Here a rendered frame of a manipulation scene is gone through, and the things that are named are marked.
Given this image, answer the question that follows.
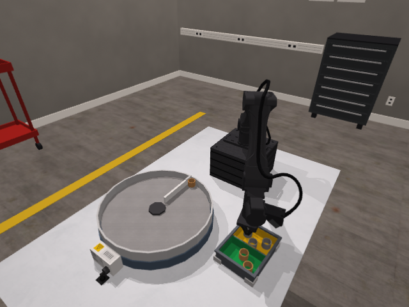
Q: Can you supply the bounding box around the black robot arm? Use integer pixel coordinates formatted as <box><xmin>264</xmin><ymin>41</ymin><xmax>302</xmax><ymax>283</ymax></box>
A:
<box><xmin>223</xmin><ymin>91</ymin><xmax>286</xmax><ymax>228</ymax></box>

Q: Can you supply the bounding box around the green bin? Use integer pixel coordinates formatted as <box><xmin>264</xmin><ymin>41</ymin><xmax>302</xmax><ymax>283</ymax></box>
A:
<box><xmin>219</xmin><ymin>236</ymin><xmax>265</xmax><ymax>274</ymax></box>

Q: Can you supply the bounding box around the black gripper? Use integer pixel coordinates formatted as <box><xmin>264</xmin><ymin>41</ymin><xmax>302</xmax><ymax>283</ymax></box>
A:
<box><xmin>236</xmin><ymin>203</ymin><xmax>258</xmax><ymax>236</ymax></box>

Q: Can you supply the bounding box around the bronze bushing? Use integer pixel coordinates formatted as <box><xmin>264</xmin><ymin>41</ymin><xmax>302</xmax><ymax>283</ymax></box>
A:
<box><xmin>238</xmin><ymin>248</ymin><xmax>249</xmax><ymax>261</ymax></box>
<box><xmin>188</xmin><ymin>178</ymin><xmax>196</xmax><ymax>187</ymax></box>
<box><xmin>243</xmin><ymin>261</ymin><xmax>253</xmax><ymax>272</ymax></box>

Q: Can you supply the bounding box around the dark grey divided bin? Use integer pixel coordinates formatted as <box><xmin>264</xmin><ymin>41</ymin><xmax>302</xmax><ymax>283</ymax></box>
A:
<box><xmin>214</xmin><ymin>225</ymin><xmax>282</xmax><ymax>282</ymax></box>

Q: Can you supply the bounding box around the grey round turntable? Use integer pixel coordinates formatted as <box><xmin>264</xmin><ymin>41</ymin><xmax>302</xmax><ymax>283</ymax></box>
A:
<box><xmin>90</xmin><ymin>169</ymin><xmax>214</xmax><ymax>285</ymax></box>

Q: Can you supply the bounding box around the yellow bin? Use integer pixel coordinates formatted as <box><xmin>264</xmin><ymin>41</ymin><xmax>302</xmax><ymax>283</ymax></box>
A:
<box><xmin>233</xmin><ymin>227</ymin><xmax>277</xmax><ymax>255</ymax></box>

